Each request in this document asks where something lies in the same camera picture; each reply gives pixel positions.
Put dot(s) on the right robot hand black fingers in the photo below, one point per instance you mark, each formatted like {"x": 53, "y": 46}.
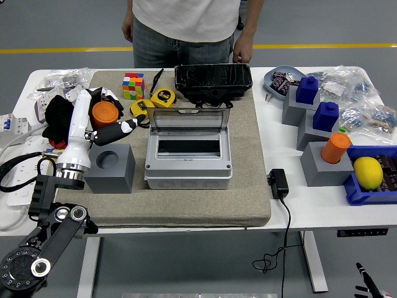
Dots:
{"x": 369, "y": 282}

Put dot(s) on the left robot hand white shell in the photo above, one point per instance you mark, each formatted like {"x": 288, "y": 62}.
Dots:
{"x": 77, "y": 139}

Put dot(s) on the person's left hand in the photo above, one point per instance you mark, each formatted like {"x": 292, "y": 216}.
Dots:
{"x": 243, "y": 49}

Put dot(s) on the person's right hand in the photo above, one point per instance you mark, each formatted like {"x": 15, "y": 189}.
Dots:
{"x": 127, "y": 31}

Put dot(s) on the grey electrical box clear lid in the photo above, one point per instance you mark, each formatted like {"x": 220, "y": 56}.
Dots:
{"x": 186, "y": 177}

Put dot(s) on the person's right forearm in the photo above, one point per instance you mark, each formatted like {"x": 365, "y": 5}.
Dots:
{"x": 128, "y": 10}

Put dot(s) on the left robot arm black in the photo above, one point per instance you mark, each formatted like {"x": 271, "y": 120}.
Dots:
{"x": 56, "y": 232}

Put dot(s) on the person's left forearm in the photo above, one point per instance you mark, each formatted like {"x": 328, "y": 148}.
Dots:
{"x": 251, "y": 18}

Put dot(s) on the red item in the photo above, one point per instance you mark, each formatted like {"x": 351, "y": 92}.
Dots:
{"x": 59, "y": 144}

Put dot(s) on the black office chair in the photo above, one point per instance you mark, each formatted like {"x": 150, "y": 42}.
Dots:
{"x": 241, "y": 24}

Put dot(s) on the black cloth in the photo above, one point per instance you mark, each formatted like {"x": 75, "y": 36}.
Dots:
{"x": 59, "y": 118}

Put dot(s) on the black glossy case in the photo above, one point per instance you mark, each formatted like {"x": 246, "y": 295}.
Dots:
{"x": 214, "y": 77}

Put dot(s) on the blue-grey plate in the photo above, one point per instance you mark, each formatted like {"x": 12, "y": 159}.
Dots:
{"x": 270, "y": 82}

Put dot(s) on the dark snack packets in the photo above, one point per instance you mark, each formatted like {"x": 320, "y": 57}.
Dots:
{"x": 279, "y": 83}

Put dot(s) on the black table control panel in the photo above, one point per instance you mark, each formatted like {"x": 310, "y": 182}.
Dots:
{"x": 363, "y": 232}

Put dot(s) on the grey block with round hole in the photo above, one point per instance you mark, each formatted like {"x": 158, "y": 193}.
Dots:
{"x": 108, "y": 180}

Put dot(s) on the white table leg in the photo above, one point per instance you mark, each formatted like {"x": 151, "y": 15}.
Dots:
{"x": 88, "y": 267}
{"x": 316, "y": 267}

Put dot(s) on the large colourful puzzle cube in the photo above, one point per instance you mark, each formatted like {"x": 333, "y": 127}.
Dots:
{"x": 133, "y": 87}

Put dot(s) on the person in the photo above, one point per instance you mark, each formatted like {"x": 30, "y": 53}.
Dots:
{"x": 186, "y": 25}

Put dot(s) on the white circuit breaker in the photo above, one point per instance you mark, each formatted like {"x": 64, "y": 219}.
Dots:
{"x": 14, "y": 124}

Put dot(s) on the white power strip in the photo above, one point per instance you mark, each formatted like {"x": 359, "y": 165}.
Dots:
{"x": 18, "y": 177}

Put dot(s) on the blue block with knob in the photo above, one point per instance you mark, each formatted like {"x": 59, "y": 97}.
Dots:
{"x": 307, "y": 90}
{"x": 325, "y": 116}

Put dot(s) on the yellow tape measure round label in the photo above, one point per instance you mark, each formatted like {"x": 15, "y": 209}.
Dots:
{"x": 163, "y": 98}

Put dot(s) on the blue plastic bin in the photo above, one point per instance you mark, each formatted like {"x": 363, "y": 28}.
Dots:
{"x": 359, "y": 195}

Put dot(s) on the yellow lemon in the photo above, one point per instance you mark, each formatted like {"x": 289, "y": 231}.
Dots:
{"x": 368, "y": 174}

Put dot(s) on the dark brown component strips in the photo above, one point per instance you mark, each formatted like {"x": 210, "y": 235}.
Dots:
{"x": 389, "y": 174}

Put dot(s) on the clear bag of blue parts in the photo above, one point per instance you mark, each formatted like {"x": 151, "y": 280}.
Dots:
{"x": 350, "y": 83}
{"x": 378, "y": 121}

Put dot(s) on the small green piece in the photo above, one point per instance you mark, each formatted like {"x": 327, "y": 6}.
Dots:
{"x": 342, "y": 129}

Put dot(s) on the grey-brown mat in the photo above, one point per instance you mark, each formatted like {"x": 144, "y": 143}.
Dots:
{"x": 186, "y": 208}

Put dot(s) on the black power adapter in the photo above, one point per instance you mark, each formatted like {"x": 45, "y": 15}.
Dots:
{"x": 279, "y": 183}

